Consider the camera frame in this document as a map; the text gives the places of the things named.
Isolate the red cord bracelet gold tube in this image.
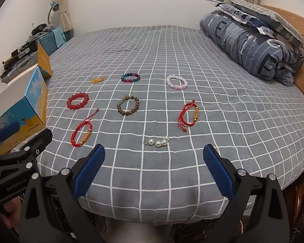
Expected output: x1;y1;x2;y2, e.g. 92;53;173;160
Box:
178;101;200;133
71;108;100;148

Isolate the blue desk lamp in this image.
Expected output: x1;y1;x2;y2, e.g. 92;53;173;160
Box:
48;1;60;25

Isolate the grey checked pillow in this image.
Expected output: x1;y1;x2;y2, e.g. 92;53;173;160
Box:
224;0;304;49

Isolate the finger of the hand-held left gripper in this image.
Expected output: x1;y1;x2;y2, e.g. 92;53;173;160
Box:
0;128;53;169
0;121;21;155

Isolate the pile of dark clutter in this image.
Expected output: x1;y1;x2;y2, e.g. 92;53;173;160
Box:
2;40;39;66

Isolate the black device on suitcase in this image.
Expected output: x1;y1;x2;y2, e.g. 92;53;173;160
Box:
32;23;51;35

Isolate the pearl bead pin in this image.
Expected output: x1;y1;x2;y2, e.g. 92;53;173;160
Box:
141;136;170;148

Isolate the grey suitcase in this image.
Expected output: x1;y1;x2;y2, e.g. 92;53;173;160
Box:
1;51;40;83

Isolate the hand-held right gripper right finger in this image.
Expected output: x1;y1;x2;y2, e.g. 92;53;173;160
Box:
203;144;290;243

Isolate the teal suitcase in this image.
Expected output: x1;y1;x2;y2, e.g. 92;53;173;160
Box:
38;28;67;56

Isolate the grey checked bed sheet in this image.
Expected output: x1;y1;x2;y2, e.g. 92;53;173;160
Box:
38;25;304;223

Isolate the wooden bead bracelet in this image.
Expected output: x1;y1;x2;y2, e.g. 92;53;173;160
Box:
117;96;140;116

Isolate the blue and yellow cardboard box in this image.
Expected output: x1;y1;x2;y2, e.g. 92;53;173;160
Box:
0;41;53;156

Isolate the folded printed blue cloth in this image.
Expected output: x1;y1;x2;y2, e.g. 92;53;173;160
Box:
213;2;269;34

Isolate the red bead bracelet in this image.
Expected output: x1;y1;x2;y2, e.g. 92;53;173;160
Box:
67;92;90;110

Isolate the person's left hand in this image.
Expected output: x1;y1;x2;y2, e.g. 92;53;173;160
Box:
0;199;24;233

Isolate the light blue cloth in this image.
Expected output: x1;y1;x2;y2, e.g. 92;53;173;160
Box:
52;27;67;51

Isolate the multicolour glass bead bracelet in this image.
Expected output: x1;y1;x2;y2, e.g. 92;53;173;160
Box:
121;73;141;83

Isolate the folded blue printed quilt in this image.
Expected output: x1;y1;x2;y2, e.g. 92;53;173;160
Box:
200;10;304;86

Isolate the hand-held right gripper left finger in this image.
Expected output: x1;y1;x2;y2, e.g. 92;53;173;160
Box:
20;144;106;243

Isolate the pink bead bracelet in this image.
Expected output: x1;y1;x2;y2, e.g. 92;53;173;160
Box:
166;75;188;90

